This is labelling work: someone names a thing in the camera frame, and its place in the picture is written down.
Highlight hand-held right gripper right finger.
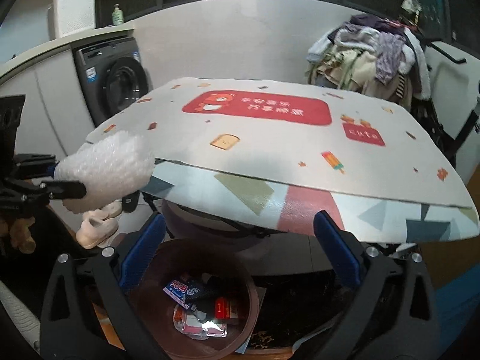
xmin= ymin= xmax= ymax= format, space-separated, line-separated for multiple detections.
xmin=313 ymin=210 xmax=441 ymax=360

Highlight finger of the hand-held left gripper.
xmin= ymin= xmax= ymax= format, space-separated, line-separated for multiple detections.
xmin=0 ymin=178 xmax=88 ymax=206
xmin=13 ymin=153 xmax=59 ymax=176

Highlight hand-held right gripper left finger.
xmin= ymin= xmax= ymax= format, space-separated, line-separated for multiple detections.
xmin=39 ymin=212 xmax=167 ymax=360

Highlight white bubble wrap bag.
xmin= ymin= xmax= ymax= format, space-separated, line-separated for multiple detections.
xmin=54 ymin=129 xmax=157 ymax=214

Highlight blue printed box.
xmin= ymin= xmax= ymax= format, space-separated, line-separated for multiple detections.
xmin=162 ymin=275 xmax=209 ymax=310

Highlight pink blister package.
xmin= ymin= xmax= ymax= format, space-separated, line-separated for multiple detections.
xmin=173 ymin=304 xmax=228 ymax=340

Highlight small red packet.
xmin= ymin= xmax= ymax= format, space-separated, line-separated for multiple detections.
xmin=214 ymin=296 xmax=241 ymax=321

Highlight brown round trash bin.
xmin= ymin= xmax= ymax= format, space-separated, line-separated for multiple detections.
xmin=127 ymin=238 xmax=259 ymax=360

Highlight beige fuzzy slipper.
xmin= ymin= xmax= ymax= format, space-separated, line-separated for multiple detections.
xmin=82 ymin=200 xmax=122 ymax=220
xmin=76 ymin=215 xmax=119 ymax=250

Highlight white laundry cabinet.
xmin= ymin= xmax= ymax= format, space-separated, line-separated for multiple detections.
xmin=0 ymin=20 xmax=136 ymax=166

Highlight black slipper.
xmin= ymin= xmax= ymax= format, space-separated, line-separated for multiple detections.
xmin=122 ymin=191 xmax=141 ymax=214

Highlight brown plush toy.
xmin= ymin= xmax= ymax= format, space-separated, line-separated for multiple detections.
xmin=0 ymin=215 xmax=36 ymax=254

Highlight round brown stool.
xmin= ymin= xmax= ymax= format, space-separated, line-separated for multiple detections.
xmin=161 ymin=200 xmax=297 ymax=252

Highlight grey front-load washing machine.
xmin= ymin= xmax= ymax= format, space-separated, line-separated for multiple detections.
xmin=73 ymin=37 xmax=151 ymax=128

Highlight geometric patterned table cover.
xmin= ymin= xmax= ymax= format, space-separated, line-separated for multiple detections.
xmin=142 ymin=159 xmax=480 ymax=244

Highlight printed cartoon table mat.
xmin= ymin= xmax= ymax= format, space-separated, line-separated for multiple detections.
xmin=86 ymin=77 xmax=480 ymax=211

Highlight white perforated laundry basket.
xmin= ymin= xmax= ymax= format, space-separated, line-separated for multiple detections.
xmin=48 ymin=0 xmax=96 ymax=40

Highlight blue container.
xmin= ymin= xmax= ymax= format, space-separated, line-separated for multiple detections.
xmin=437 ymin=281 xmax=480 ymax=331

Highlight black exercise bike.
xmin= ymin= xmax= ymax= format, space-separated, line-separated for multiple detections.
xmin=410 ymin=41 xmax=480 ymax=169

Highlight pile of clothes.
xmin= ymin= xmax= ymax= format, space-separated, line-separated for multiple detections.
xmin=307 ymin=13 xmax=432 ymax=102

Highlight white ribbed hose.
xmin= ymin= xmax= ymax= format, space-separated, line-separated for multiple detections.
xmin=0 ymin=281 xmax=40 ymax=346

